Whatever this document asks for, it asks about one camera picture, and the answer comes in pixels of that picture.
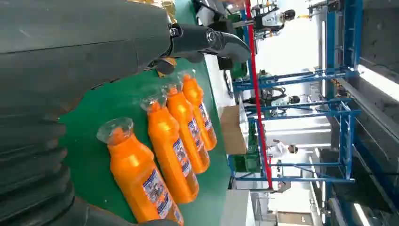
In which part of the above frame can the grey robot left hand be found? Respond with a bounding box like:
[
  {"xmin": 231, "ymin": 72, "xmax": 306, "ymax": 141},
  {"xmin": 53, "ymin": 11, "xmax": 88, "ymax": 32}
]
[{"xmin": 0, "ymin": 0, "xmax": 252, "ymax": 119}]

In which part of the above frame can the orange plastic bottle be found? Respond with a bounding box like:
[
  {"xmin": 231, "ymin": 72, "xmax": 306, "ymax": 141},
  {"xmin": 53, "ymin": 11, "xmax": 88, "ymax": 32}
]
[
  {"xmin": 140, "ymin": 97, "xmax": 200, "ymax": 205},
  {"xmin": 96, "ymin": 117, "xmax": 184, "ymax": 226},
  {"xmin": 178, "ymin": 69, "xmax": 218, "ymax": 151},
  {"xmin": 162, "ymin": 82, "xmax": 210, "ymax": 174}
]

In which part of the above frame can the green table mat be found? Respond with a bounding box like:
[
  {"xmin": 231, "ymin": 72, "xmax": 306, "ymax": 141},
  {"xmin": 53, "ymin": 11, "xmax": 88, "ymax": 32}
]
[{"xmin": 58, "ymin": 0, "xmax": 232, "ymax": 224}]

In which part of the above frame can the green crate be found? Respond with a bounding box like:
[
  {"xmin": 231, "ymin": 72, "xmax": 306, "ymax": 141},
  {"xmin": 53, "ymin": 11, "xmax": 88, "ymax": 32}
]
[
  {"xmin": 229, "ymin": 12, "xmax": 249, "ymax": 81},
  {"xmin": 233, "ymin": 123, "xmax": 263, "ymax": 174}
]

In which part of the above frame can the cardboard box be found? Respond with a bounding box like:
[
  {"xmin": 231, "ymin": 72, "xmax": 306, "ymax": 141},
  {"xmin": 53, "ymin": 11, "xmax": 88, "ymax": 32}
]
[{"xmin": 219, "ymin": 105, "xmax": 249, "ymax": 155}]

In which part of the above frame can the red pole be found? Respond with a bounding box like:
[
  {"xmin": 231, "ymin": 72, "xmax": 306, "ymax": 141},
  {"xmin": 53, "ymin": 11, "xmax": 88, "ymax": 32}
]
[{"xmin": 244, "ymin": 0, "xmax": 274, "ymax": 190}]

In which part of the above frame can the white humanoid robot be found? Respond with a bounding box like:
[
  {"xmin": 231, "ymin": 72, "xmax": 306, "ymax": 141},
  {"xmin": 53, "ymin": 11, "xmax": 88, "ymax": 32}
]
[
  {"xmin": 232, "ymin": 3, "xmax": 297, "ymax": 40},
  {"xmin": 243, "ymin": 87, "xmax": 302, "ymax": 118}
]

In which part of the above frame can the person standing far off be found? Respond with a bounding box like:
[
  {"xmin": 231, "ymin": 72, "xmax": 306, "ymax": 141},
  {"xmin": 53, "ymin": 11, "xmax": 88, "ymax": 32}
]
[{"xmin": 267, "ymin": 139, "xmax": 299, "ymax": 159}]

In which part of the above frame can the white partition panel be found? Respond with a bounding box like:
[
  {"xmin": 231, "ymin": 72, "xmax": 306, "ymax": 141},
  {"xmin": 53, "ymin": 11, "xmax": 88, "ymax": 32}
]
[{"xmin": 219, "ymin": 189, "xmax": 257, "ymax": 226}]

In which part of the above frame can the blue steel column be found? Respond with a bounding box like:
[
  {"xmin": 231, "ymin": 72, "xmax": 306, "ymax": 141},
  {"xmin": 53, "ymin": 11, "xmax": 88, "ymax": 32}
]
[{"xmin": 325, "ymin": 0, "xmax": 364, "ymax": 79}]

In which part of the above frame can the black cable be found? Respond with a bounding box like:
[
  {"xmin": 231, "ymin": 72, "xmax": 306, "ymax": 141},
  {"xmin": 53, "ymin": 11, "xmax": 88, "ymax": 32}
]
[{"xmin": 222, "ymin": 70, "xmax": 235, "ymax": 99}]

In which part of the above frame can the blue metal frame rack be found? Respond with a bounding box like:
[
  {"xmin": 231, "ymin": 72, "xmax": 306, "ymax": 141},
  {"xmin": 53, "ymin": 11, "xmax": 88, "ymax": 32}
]
[{"xmin": 227, "ymin": 66, "xmax": 363, "ymax": 184}]

